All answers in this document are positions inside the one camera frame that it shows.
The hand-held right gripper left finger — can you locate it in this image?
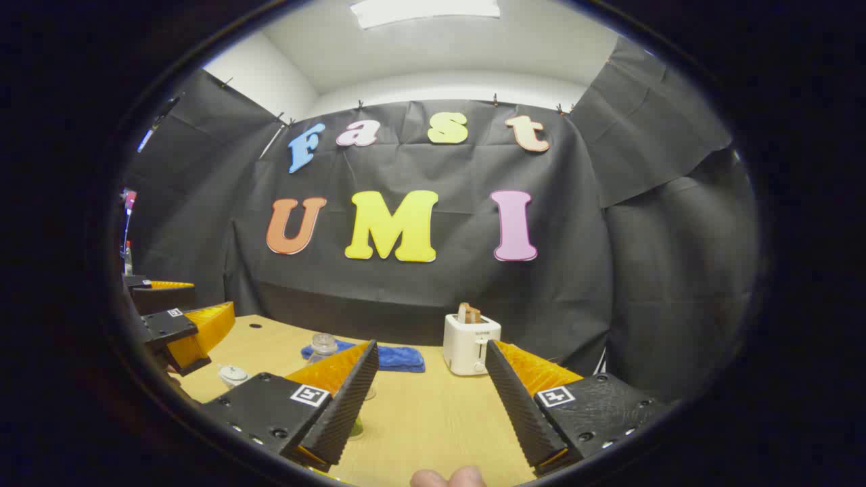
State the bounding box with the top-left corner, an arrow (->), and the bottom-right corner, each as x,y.
202,340 -> 380,473

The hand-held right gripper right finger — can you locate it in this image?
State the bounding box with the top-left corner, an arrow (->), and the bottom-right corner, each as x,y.
485,340 -> 672,476

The clear green label water bottle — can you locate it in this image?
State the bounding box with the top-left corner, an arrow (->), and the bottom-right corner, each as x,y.
308,333 -> 378,440

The white toaster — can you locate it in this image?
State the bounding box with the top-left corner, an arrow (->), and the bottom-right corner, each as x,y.
443,313 -> 502,377

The blue towel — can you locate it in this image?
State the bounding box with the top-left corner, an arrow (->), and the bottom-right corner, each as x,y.
301,340 -> 426,373

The computer monitor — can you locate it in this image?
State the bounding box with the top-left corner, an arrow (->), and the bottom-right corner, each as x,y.
120,188 -> 139,254

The black backdrop cloth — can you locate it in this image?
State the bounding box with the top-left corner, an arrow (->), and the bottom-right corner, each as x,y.
125,37 -> 758,400

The ceiling light panel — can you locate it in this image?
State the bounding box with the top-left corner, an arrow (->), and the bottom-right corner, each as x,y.
350,0 -> 502,30

